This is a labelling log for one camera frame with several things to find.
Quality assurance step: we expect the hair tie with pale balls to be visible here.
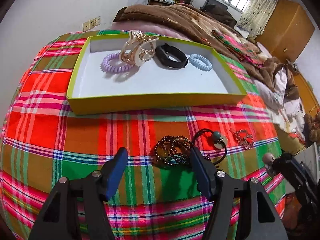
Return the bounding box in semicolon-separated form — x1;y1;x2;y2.
262;152;277;177

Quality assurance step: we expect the dark brown coat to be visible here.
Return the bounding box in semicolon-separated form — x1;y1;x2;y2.
200;5;237;29

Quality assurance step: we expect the plaid bed sheet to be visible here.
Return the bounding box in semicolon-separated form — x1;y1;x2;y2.
0;30;287;240

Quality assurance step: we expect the rhinestone hair clip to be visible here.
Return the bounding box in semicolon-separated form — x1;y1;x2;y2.
230;129;254;150

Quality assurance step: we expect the folded plaid cloth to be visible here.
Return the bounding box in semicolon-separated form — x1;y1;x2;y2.
211;29;265;68

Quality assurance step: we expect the white quilt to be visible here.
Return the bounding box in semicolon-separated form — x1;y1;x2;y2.
252;42;307;135

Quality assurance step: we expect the brown blanket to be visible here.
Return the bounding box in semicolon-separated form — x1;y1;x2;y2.
113;4;300;100

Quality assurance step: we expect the black silicone wristband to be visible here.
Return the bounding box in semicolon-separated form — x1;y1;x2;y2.
155;44;188;69

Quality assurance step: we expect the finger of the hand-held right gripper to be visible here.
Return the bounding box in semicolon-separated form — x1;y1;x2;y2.
272;153;304;180

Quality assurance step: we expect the black hair tie with bead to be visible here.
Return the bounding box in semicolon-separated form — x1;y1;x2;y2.
194;129;228;167

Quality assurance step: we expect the purple spiral hair tie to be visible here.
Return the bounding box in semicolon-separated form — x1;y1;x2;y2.
101;52;135;73

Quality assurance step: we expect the light blue spiral hair tie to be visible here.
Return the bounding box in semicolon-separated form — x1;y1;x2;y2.
188;53;213;72

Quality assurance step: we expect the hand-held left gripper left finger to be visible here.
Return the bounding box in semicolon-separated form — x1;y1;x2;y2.
29;147;128;240

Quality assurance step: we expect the wooden wardrobe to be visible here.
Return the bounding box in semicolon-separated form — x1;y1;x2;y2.
255;0;315;63

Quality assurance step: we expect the patterned curtain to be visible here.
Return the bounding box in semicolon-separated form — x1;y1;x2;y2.
237;0;280;40

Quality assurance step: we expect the dark beaded bracelet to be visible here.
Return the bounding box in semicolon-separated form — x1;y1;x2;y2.
154;135;194;167

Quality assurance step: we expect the black monitor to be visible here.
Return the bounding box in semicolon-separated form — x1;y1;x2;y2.
204;0;228;10

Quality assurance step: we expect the beige transparent hair claw clip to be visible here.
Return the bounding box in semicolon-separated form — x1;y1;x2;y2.
119;29;160;67

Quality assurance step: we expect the wall socket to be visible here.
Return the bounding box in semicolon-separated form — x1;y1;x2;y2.
82;16;102;32

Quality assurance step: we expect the pink bed sheet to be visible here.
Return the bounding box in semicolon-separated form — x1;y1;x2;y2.
110;21;180;40

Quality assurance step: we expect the yellow-green cardboard box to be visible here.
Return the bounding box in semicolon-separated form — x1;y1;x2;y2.
67;35;247;115

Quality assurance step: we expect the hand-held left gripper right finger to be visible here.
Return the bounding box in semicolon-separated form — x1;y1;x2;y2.
190;146;289;240

